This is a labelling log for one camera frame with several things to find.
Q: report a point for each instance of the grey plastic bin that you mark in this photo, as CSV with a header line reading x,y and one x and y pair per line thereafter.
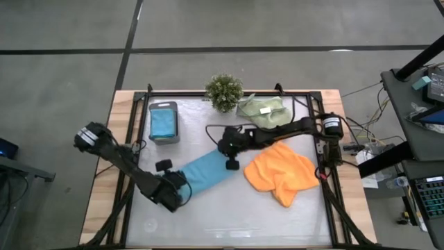
x,y
164,141

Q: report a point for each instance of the clear plastic bottle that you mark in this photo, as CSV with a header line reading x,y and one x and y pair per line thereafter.
x,y
399,181

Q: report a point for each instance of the blue microfiber towel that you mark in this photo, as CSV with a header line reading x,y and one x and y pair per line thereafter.
x,y
163,123
208,172

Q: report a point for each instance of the small artificial potted plant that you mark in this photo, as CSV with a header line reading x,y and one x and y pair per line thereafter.
x,y
224,92

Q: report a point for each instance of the backlit computer keyboard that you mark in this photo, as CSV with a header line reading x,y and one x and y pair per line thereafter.
x,y
431,198

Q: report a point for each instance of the blue-lit black device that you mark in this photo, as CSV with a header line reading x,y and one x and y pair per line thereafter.
x,y
7,149

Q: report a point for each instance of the black metal table frame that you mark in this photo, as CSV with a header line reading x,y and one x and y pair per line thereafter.
x,y
180,93

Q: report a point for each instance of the green microfiber towel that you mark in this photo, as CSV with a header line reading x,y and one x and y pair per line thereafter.
x,y
267,118

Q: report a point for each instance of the black slanted pole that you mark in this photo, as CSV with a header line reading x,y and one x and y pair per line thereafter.
x,y
419,59

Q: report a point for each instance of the black cart bracket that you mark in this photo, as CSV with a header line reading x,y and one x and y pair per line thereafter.
x,y
385,159

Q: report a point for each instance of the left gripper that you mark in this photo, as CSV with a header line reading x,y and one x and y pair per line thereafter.
x,y
170,192

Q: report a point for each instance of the white paper sheets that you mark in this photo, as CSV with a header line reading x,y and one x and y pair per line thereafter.
x,y
367,180

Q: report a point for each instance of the blue tablet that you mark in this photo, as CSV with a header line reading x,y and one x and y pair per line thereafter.
x,y
435,117

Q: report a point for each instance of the small teal box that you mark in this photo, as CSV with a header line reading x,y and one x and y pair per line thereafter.
x,y
421,82

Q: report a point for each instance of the clear plastic bag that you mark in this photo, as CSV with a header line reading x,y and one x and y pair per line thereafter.
x,y
412,112

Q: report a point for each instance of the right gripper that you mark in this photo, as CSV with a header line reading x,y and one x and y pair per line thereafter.
x,y
234,140

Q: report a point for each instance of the grey computer cart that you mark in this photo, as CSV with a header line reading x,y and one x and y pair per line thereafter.
x,y
399,114

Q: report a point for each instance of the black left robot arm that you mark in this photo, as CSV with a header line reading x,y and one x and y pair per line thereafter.
x,y
118,156

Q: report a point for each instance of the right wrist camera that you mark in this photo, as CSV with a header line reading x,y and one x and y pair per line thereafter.
x,y
232,164

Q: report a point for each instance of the grey side table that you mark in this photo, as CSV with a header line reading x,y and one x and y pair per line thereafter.
x,y
21,166

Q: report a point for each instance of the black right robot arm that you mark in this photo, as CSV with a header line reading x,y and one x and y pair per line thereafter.
x,y
295,126

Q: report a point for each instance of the orange microfiber towel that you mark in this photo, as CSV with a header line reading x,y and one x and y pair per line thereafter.
x,y
281,170

